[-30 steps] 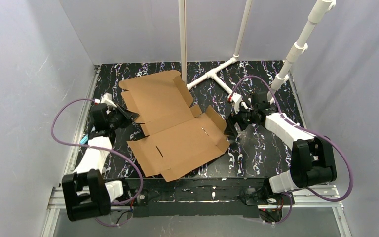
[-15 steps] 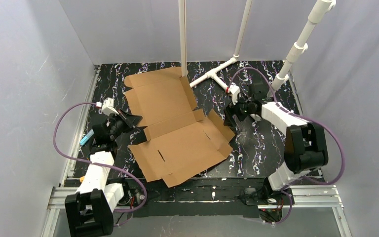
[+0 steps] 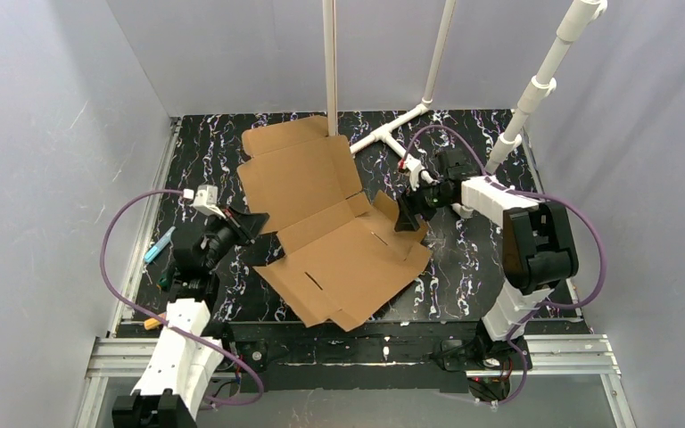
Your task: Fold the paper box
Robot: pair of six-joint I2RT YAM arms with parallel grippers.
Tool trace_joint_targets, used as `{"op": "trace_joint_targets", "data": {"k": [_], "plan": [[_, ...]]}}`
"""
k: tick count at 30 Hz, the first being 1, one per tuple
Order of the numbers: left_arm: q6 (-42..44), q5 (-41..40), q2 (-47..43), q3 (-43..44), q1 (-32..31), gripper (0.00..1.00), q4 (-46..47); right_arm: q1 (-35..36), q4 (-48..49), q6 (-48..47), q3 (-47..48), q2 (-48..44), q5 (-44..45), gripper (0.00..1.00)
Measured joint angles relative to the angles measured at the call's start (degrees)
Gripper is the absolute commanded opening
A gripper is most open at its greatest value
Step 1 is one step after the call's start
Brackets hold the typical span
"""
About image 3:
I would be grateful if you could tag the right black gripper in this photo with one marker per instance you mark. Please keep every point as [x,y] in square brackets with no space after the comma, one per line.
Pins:
[415,202]

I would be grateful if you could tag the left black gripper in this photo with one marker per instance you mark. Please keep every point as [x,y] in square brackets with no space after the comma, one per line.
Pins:
[238,226]

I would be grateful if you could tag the brown cardboard box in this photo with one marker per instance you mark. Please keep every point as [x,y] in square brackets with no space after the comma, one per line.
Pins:
[343,259]

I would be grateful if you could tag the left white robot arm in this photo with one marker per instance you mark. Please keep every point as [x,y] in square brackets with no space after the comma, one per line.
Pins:
[173,385]

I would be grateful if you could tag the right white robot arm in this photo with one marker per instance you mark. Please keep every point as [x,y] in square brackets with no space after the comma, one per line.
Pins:
[538,251]

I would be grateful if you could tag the blue pen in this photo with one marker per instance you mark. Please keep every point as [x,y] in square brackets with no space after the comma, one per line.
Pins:
[157,248]

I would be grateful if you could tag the orange small object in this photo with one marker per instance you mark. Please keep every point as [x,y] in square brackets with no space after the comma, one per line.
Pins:
[151,324]

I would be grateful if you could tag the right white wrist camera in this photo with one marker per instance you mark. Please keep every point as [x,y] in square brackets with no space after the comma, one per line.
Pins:
[419,176]

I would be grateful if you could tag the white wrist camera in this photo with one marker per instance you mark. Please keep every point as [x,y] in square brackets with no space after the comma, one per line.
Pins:
[204,199]
[419,176]

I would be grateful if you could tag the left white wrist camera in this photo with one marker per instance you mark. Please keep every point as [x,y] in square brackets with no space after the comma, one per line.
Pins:
[204,199]

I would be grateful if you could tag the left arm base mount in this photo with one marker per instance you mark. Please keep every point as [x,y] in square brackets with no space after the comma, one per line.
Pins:
[224,330]

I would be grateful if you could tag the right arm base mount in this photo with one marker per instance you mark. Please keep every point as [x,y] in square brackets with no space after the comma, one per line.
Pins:
[497,360]

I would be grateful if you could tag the aluminium table frame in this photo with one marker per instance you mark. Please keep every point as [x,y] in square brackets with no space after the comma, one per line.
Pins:
[386,354]

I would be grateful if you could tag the white PVC pipe frame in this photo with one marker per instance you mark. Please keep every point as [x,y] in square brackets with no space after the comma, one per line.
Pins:
[441,56]

